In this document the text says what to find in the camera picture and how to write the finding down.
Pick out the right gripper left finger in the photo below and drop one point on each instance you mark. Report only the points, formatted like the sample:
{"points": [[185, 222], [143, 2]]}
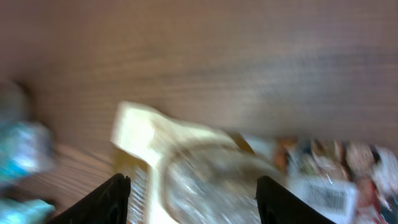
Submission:
{"points": [[107, 204]]}

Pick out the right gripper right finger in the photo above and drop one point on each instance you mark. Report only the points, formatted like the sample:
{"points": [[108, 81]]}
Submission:
{"points": [[277, 205]]}

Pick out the beige plastic pouch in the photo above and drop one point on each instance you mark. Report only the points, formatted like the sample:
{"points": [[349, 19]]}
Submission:
{"points": [[184, 172]]}

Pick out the teal packet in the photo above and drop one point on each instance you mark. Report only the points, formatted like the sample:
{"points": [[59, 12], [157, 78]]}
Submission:
{"points": [[26, 149]]}

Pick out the green white small box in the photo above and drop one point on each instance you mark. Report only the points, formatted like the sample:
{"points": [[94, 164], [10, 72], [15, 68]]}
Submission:
{"points": [[28, 212]]}

